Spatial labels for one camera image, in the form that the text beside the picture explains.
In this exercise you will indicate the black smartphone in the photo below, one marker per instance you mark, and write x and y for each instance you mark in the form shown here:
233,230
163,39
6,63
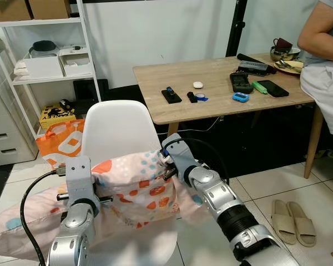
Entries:
273,88

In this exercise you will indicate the blue tape roll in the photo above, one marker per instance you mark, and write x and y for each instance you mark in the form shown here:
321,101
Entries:
202,97

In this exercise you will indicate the white plastic shell chair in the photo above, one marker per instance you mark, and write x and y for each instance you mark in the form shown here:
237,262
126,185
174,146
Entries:
119,133

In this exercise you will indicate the white metal shelf rack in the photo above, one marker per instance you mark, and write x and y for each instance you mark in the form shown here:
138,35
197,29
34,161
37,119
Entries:
50,78

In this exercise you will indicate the wooden table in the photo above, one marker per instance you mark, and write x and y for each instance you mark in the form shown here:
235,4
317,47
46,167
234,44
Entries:
211,108

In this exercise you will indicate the folded white cloth stack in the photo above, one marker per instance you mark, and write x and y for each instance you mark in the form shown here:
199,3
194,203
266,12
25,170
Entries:
20,67

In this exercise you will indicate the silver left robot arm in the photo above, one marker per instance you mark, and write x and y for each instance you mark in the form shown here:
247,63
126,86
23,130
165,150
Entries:
72,238

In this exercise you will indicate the dark maroon mug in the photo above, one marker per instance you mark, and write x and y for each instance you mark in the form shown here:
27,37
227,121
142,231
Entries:
283,43

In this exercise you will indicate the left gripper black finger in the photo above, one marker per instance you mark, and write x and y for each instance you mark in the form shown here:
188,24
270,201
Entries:
105,197
61,195

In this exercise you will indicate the pink orange patterned pillow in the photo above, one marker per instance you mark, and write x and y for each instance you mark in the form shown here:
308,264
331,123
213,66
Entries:
133,188

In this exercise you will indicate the person in grey shirt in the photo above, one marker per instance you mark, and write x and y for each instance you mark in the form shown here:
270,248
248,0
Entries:
324,94

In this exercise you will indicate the beige slipper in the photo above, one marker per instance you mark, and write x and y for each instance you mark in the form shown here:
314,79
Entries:
303,224
283,221

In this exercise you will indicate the white drawer cabinet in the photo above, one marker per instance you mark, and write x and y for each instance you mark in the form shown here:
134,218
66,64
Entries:
5,127

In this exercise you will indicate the black remote blue button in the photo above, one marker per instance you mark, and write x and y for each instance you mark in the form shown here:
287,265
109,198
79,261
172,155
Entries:
171,95

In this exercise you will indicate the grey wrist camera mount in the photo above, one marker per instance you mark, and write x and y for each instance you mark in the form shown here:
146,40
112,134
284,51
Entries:
79,177
177,149

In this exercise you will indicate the yellow box black print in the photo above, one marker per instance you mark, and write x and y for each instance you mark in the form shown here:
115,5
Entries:
58,116

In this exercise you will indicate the brown cardboard box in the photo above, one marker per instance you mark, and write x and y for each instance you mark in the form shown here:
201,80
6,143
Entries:
50,8
8,8

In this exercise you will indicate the black round bowl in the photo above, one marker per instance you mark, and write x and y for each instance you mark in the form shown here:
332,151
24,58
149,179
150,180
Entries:
44,46

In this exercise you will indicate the yellow plate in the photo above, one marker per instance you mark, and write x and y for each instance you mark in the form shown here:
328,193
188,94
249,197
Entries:
288,67

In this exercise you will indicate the white round case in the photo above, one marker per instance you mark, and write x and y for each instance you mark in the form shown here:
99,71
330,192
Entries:
198,85

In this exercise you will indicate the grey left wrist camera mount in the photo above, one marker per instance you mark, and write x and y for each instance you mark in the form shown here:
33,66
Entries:
79,177

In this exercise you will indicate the long black bar device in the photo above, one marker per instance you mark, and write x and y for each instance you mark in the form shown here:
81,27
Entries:
255,65

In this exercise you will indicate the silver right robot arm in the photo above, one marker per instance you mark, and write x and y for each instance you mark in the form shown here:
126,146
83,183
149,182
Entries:
233,216

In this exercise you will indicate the green marker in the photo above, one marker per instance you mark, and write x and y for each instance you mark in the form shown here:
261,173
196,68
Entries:
260,87

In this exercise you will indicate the white storage box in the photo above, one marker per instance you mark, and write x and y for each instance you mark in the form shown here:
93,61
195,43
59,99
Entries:
76,64
43,66

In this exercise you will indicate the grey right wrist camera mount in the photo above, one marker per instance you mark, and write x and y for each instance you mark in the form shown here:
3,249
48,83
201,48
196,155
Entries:
177,149

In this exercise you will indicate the orange white shopping bag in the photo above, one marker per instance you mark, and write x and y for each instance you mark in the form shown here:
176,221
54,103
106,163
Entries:
55,144

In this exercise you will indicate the small blue device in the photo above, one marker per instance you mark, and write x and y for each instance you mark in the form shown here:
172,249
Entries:
241,97

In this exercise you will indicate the metal bowl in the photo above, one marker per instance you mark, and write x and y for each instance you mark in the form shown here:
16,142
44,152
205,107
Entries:
283,55

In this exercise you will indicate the black stand pole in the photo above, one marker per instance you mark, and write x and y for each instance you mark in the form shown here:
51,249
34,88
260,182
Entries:
237,27

